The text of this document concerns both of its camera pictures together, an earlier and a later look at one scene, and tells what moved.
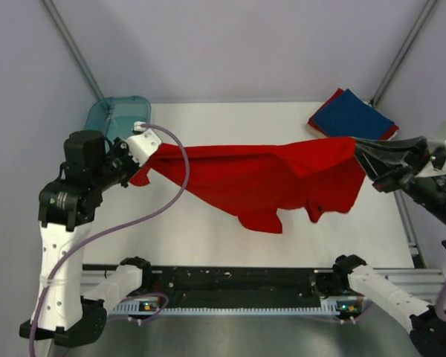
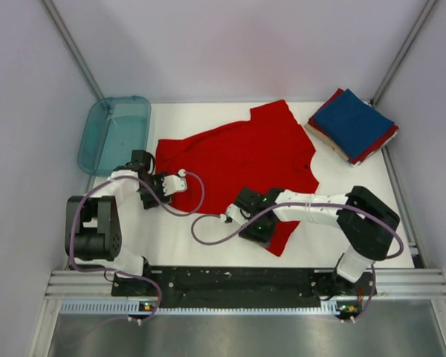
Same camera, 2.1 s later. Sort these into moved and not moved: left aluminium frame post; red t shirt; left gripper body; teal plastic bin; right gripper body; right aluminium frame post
Moved: left gripper body; right gripper body; red t shirt
Not moved: left aluminium frame post; right aluminium frame post; teal plastic bin
